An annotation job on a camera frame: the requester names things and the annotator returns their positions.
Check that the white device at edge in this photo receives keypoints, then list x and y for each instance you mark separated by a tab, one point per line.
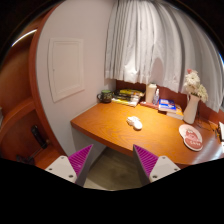
221	130

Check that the blue white book stack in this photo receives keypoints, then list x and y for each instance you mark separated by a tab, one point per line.
170	108

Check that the white curtain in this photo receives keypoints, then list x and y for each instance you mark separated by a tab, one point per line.
150	41

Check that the clear sanitizer bottle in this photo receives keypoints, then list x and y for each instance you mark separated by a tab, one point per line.
156	97

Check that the gripper purple padded right finger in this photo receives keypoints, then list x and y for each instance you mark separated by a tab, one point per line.
151	167

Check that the white tissue box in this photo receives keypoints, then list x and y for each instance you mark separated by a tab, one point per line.
150	91

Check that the stack of books left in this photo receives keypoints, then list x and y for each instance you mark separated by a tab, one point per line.
127	97

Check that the round red white mousepad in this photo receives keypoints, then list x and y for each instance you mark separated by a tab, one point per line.
191	137

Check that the wooden wardrobe frame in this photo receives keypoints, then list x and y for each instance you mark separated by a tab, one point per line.
25	134

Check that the dark green mug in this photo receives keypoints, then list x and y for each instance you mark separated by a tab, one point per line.
105	96

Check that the white wall panel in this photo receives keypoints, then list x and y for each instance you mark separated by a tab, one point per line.
65	67

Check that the wooden desk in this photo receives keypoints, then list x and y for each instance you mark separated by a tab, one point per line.
106	123

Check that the white ceramic vase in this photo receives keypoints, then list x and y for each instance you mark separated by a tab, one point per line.
191	109

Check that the gripper purple padded left finger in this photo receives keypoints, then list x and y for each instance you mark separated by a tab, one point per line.
74	168

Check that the white artificial flowers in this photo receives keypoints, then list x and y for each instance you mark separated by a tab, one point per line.
194	87

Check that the white computer mouse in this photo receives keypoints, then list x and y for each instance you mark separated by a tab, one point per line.
134	122

